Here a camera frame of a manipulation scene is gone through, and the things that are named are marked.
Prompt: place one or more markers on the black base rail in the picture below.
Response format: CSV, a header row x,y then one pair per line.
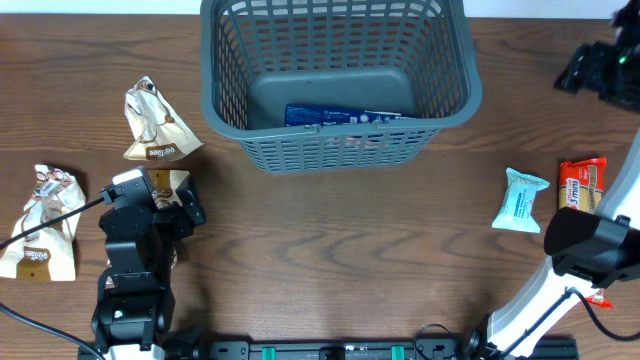
x,y
442,348

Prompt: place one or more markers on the cream pouch far left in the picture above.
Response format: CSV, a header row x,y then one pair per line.
x,y
47,254

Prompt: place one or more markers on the cream snack pouch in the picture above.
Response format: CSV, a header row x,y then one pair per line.
x,y
159,133

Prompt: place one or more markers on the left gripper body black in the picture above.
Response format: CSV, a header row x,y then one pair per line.
x,y
173,224

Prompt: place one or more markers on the grey plastic basket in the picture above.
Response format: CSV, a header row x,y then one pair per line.
x,y
414,57

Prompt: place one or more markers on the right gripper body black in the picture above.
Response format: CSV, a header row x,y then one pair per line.
x,y
623,85

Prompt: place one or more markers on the orange spaghetti packet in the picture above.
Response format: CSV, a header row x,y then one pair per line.
x,y
580,190

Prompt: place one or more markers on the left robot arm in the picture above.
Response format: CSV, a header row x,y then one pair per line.
x,y
135,302

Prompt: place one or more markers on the cream pouch under arm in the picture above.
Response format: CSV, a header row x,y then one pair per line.
x,y
164,183

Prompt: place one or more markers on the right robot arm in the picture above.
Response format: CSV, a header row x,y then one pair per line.
x,y
584,252

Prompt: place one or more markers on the blue carton box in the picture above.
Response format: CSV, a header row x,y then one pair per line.
x,y
312,115

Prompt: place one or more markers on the light teal wipes packet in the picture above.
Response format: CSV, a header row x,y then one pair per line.
x,y
516,210

